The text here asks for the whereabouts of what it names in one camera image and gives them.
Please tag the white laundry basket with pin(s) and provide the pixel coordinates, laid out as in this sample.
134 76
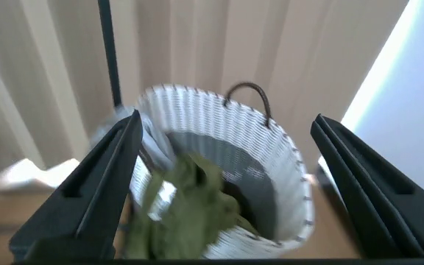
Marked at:
234 121

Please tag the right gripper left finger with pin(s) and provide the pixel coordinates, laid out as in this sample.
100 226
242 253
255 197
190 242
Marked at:
87 206

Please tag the black clothes rack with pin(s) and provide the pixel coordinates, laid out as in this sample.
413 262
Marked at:
109 55

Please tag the pale grey garment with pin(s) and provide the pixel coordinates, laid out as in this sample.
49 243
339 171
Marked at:
157 143

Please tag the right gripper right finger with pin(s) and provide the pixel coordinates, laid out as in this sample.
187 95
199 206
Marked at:
381 206

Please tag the green shirt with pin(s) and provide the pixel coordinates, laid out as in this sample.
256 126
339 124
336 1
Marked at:
193 213

